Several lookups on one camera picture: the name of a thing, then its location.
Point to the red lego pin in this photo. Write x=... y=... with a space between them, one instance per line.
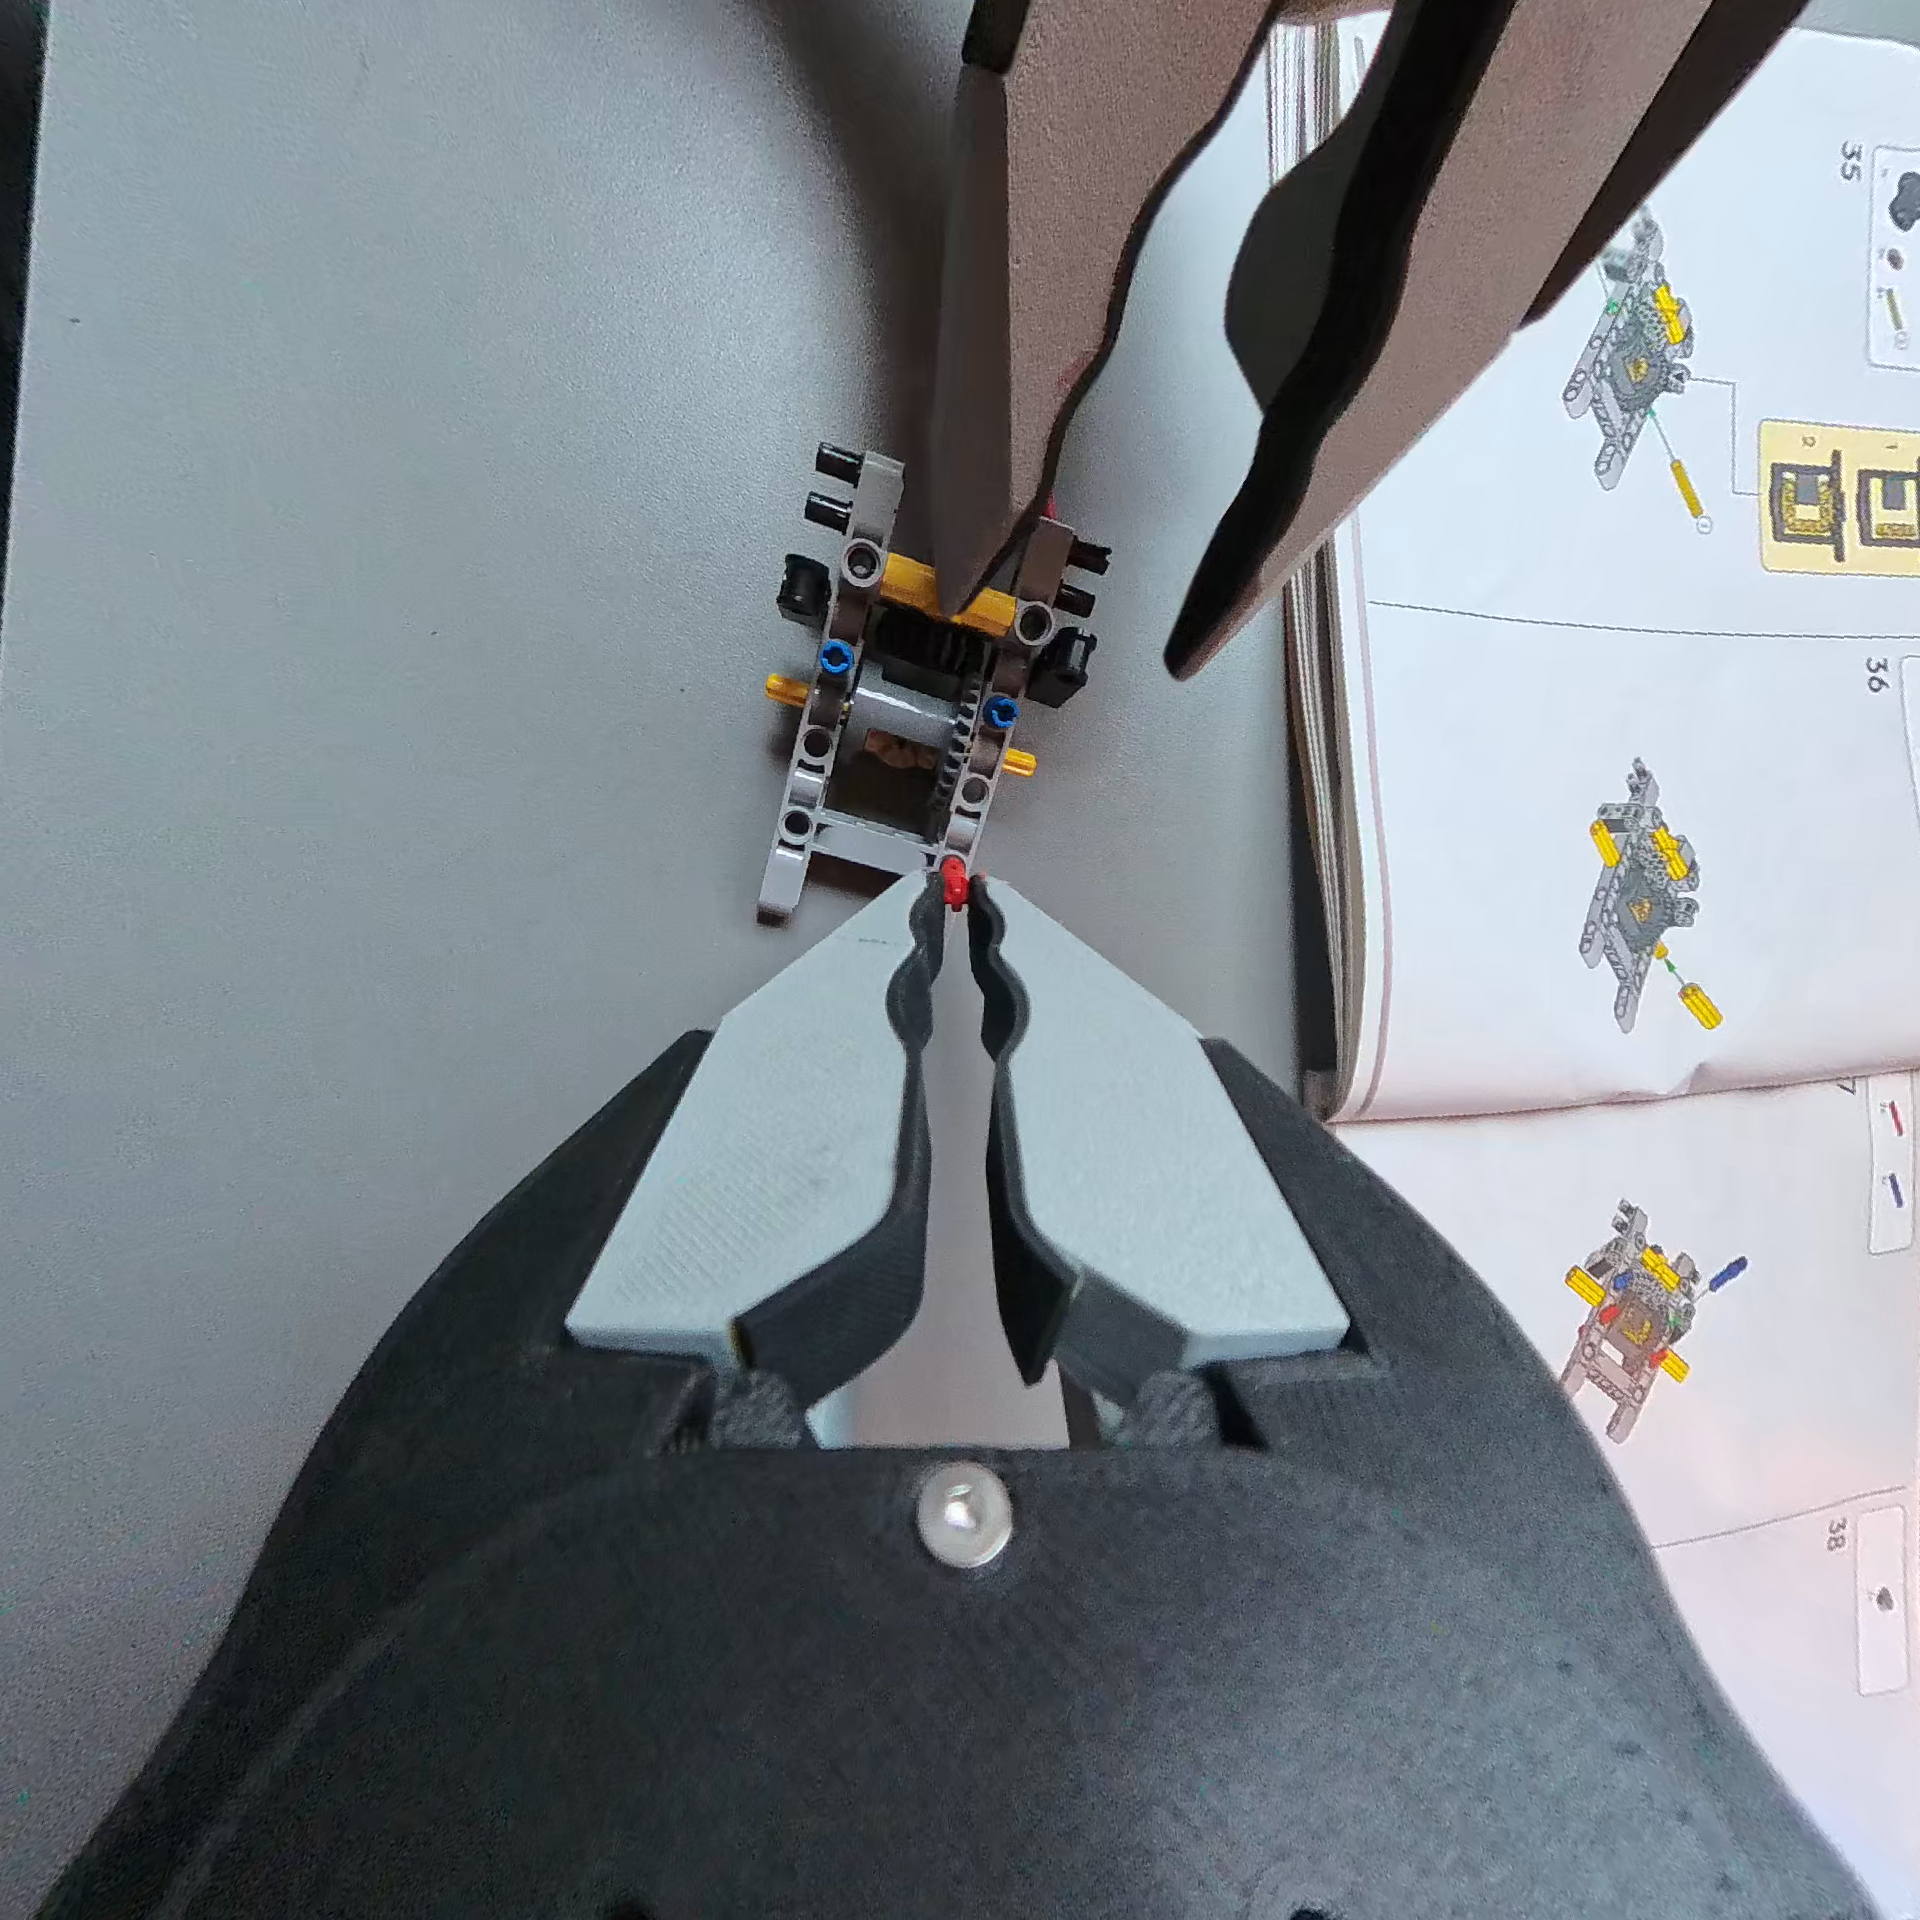
x=950 y=889

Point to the grey yellow lego assembly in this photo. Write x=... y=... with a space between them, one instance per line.
x=820 y=751

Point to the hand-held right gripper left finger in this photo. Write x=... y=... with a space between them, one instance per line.
x=754 y=1164

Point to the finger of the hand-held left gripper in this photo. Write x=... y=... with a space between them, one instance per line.
x=1055 y=226
x=1471 y=268

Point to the open lego instruction booklet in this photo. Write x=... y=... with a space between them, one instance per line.
x=1499 y=837

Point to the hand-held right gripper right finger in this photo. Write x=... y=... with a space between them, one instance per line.
x=1165 y=1189

